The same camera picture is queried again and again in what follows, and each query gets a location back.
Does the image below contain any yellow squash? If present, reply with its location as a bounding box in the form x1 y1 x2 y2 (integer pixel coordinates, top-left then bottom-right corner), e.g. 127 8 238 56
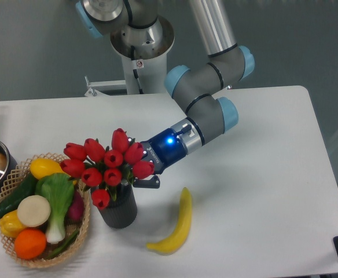
30 158 78 186

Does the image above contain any dark grey ribbed vase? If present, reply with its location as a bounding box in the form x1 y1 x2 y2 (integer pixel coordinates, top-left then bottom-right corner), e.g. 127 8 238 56
98 185 138 229

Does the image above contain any yellow bell pepper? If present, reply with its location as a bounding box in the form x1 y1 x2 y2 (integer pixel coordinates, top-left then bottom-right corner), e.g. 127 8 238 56
0 210 27 238

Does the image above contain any white round radish slice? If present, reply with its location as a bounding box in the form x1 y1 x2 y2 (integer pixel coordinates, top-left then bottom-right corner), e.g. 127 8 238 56
17 195 51 228

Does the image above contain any purple sweet potato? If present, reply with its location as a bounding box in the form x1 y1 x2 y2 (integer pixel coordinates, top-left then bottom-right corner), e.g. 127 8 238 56
67 191 84 221

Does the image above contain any dark green cucumber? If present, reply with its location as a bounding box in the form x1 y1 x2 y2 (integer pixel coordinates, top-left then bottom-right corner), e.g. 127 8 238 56
0 173 38 218

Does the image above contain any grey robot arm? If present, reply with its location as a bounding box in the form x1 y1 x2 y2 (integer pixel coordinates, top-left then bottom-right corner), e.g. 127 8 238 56
76 1 255 188

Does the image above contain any woven wicker basket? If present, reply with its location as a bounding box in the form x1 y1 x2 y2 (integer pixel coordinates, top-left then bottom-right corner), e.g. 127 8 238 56
0 152 90 268

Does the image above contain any red tulip bouquet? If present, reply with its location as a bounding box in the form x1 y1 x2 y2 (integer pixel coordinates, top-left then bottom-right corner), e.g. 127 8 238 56
60 128 154 210

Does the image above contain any green bok choy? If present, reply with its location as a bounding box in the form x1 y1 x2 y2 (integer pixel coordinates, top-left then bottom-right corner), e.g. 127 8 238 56
35 173 74 244

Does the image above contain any yellow banana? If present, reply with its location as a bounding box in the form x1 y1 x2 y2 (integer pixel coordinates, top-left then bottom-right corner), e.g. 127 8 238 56
146 187 193 255

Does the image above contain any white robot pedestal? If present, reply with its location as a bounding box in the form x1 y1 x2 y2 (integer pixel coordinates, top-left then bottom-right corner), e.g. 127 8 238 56
84 52 187 97

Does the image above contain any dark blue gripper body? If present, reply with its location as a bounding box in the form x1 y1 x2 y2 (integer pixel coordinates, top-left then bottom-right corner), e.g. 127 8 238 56
141 129 187 174

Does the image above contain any green bean pod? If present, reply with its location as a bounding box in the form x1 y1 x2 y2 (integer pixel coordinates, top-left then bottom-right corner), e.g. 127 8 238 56
45 230 79 259

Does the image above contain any orange fruit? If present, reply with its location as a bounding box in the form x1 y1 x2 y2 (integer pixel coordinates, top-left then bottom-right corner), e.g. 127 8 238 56
14 228 47 259

